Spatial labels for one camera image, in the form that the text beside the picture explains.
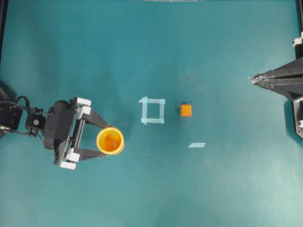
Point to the orange cube block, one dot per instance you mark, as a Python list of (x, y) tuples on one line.
[(186, 110)]

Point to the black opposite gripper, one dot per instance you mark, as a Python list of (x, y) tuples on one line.
[(279, 81)]

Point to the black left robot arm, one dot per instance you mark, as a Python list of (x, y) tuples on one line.
[(11, 111)]

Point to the orange plastic cup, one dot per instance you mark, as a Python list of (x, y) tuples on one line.
[(110, 141)]

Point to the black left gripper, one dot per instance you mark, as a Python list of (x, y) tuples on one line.
[(58, 135)]

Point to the light tape square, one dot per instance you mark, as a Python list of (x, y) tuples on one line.
[(152, 110)]

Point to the light tape strip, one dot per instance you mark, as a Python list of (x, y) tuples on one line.
[(197, 145)]

